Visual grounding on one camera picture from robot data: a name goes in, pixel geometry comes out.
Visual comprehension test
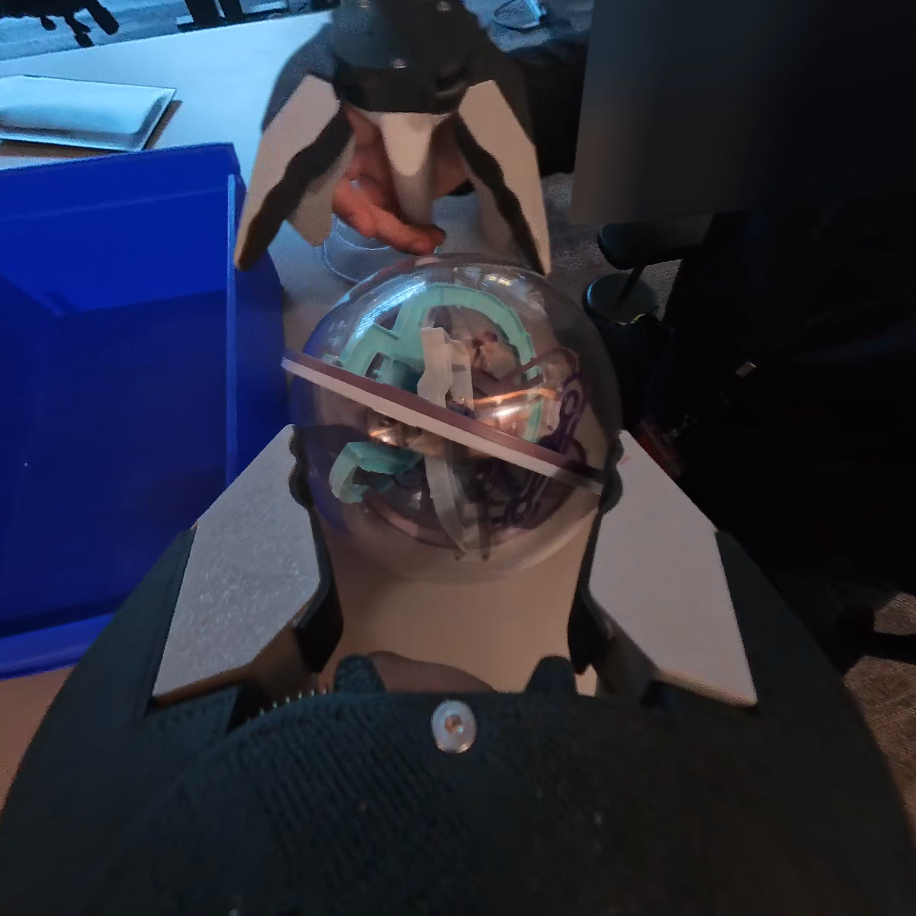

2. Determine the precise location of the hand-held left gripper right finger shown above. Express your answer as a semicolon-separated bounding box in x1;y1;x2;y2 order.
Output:
567;428;757;707

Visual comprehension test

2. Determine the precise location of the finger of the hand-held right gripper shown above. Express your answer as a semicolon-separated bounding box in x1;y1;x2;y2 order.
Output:
457;79;553;278
233;73;356;273

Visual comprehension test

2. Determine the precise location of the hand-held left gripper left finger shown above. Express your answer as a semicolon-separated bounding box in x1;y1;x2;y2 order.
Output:
151;422;346;700

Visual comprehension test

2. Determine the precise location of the clear plastic maze ball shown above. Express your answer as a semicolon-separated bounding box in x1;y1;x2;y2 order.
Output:
282;252;624;571

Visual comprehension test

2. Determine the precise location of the clear plastic ball stand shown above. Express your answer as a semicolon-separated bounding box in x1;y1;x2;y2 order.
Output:
322;215;439;285

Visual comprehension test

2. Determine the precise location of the person's right hand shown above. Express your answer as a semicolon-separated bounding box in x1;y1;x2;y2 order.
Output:
331;118;475;256

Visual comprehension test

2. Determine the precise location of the person's left hand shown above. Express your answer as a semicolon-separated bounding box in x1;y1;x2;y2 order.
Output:
372;651;496;694

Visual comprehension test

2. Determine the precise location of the white plastic tray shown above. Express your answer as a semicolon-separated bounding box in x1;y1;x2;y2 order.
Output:
0;75;178;153

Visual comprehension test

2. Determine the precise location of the blue plastic bin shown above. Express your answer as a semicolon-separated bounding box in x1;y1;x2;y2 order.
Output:
0;142;289;678

